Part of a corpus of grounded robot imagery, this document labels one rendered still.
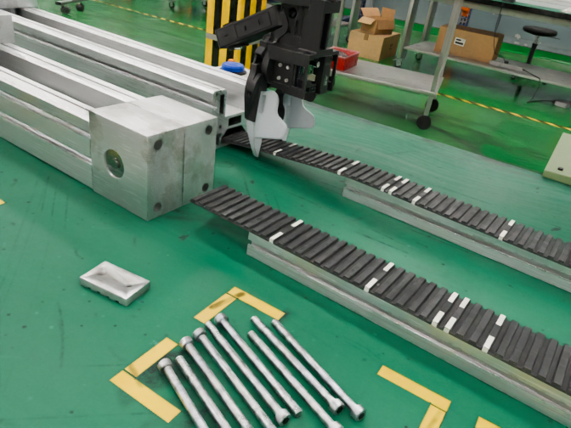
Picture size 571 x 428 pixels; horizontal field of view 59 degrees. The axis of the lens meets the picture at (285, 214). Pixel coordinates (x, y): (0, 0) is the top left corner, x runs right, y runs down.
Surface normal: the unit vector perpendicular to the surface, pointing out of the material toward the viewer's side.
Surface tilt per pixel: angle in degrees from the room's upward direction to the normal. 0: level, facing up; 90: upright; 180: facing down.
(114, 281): 0
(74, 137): 90
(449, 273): 0
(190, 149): 90
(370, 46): 90
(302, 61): 90
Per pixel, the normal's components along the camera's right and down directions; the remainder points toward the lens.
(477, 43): -0.48, 0.36
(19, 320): 0.13, -0.87
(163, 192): 0.80, 0.38
